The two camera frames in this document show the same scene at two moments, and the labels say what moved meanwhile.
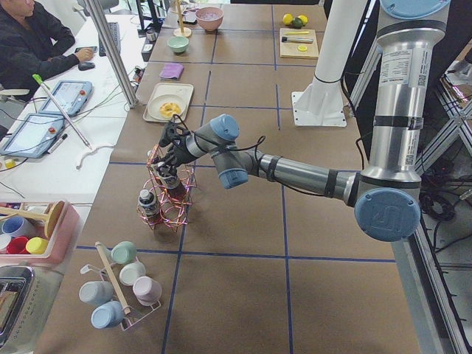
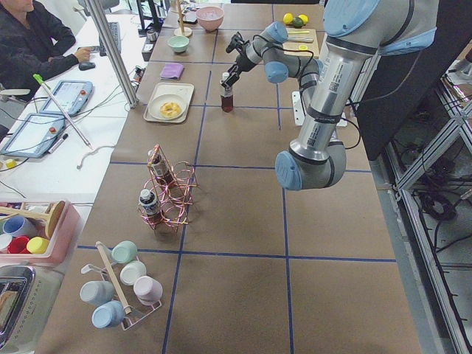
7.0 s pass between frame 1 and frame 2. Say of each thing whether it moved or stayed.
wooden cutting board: stayed
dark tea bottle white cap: moved
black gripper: moved
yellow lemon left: stayed
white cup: stayed
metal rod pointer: stayed
